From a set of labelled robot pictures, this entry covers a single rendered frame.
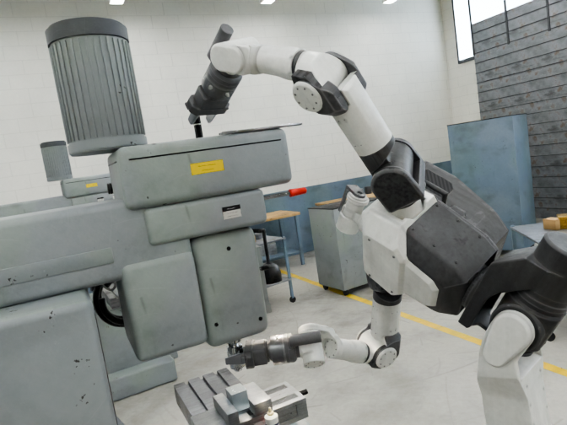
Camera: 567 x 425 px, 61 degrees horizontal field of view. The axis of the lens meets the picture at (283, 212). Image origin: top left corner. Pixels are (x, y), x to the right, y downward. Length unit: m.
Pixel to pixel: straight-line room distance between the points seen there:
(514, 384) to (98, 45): 1.25
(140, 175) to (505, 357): 0.95
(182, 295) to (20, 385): 0.41
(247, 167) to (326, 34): 8.31
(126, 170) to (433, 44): 10.11
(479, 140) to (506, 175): 0.60
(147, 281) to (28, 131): 6.73
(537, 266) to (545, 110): 8.57
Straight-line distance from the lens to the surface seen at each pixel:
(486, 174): 7.24
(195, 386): 2.07
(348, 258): 5.98
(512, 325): 1.17
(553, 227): 4.80
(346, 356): 1.58
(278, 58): 1.11
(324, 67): 1.07
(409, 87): 10.46
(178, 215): 1.28
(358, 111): 1.06
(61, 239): 1.26
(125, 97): 1.32
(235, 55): 1.17
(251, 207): 1.34
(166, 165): 1.26
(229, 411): 1.59
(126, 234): 1.27
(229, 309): 1.38
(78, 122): 1.31
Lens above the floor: 1.81
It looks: 7 degrees down
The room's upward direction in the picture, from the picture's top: 9 degrees counter-clockwise
